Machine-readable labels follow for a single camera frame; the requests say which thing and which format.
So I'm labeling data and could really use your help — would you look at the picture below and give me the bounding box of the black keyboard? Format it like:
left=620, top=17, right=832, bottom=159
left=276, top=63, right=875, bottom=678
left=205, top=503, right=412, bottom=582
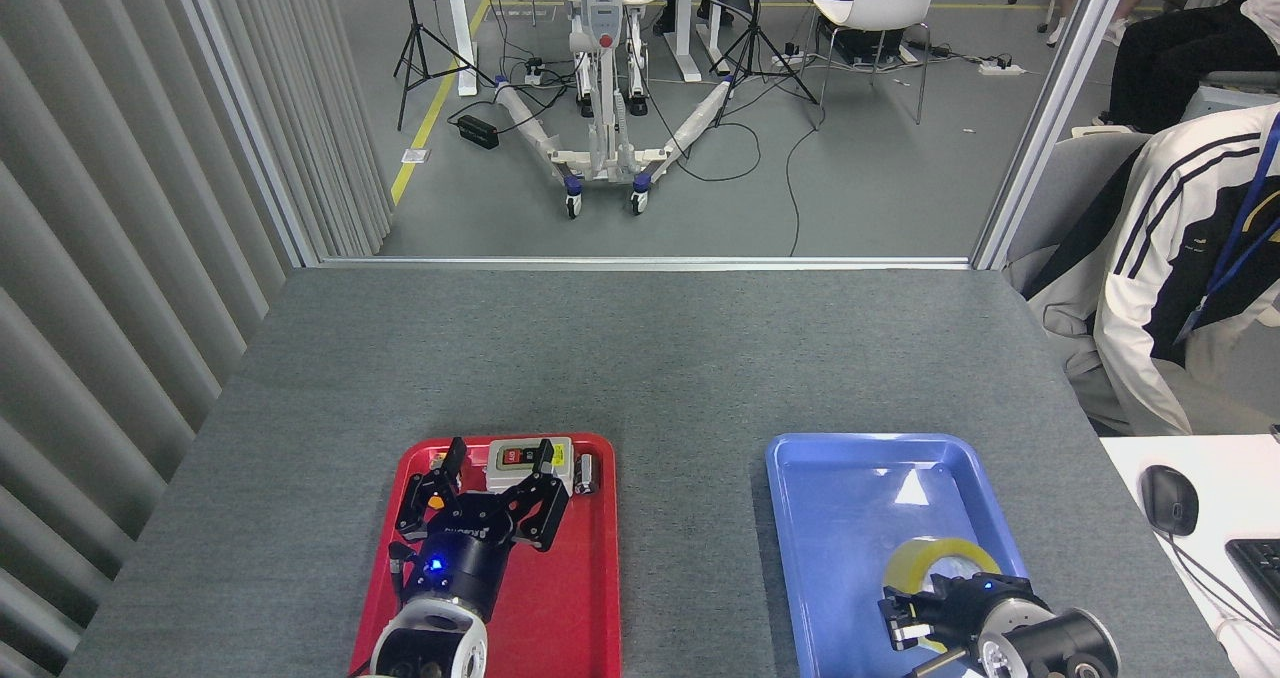
left=1225, top=538, right=1280, bottom=624

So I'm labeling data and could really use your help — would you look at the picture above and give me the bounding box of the black tripod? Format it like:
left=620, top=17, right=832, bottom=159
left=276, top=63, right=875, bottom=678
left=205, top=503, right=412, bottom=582
left=712, top=0, right=821, bottom=129
left=393, top=0, right=498, bottom=132

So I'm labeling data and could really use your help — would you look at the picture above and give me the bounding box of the yellow tape roll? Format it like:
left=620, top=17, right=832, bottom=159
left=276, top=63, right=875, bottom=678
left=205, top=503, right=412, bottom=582
left=885, top=536, right=1003, bottom=654

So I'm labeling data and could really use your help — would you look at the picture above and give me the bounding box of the blue plastic tray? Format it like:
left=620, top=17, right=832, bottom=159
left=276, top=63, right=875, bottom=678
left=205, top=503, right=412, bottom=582
left=765, top=432, right=1071, bottom=678

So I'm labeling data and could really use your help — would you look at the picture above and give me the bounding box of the blue lanyard with badge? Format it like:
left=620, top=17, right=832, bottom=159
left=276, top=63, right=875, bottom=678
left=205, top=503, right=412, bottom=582
left=1175, top=113, right=1280, bottom=344

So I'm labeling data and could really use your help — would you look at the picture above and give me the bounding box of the person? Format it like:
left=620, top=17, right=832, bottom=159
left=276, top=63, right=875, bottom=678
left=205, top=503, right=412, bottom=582
left=1095, top=0, right=1280, bottom=129
left=1028, top=103, right=1280, bottom=437

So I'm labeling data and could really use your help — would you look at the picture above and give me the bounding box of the black mouse cable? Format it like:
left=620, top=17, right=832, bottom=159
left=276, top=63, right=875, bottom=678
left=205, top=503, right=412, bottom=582
left=1165, top=533, right=1280, bottom=644

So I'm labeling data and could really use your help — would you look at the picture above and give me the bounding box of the silver frame rail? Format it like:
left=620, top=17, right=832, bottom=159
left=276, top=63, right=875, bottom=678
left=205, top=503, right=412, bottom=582
left=318, top=255, right=976, bottom=271

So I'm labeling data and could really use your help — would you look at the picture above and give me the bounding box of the silver post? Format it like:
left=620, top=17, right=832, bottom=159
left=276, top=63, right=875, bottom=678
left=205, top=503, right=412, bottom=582
left=972, top=0, right=1141, bottom=271

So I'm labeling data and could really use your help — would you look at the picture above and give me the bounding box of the white switch box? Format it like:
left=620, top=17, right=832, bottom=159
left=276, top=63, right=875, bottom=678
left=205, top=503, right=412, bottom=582
left=486, top=437, right=576, bottom=502

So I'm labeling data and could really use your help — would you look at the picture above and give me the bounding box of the long black floor cable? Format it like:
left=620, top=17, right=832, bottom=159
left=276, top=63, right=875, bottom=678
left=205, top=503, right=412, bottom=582
left=785, top=108, right=831, bottom=257

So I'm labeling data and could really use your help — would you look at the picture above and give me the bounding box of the red plastic tray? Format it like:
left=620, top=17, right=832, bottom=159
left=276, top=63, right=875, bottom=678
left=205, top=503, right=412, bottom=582
left=348, top=432, right=622, bottom=678

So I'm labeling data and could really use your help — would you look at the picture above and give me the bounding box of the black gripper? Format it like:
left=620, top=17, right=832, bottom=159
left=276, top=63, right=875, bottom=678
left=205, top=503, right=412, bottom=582
left=879, top=573, right=1048, bottom=652
left=396, top=437, right=572, bottom=615

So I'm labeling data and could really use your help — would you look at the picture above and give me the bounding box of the grey chair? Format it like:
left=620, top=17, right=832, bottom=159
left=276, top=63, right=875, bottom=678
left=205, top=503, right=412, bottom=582
left=1005, top=130, right=1151, bottom=294

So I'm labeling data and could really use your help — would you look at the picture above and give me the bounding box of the white desk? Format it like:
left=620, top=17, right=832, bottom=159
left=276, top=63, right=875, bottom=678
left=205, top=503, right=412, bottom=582
left=1100, top=433, right=1280, bottom=678

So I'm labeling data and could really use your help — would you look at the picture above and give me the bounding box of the black computer mouse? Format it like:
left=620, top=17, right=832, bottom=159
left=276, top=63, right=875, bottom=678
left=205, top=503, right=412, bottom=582
left=1142, top=465, right=1200, bottom=537

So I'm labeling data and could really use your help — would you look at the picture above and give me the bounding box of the white stand on wheels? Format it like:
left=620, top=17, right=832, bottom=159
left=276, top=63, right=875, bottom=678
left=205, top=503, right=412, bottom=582
left=493, top=0, right=741, bottom=221

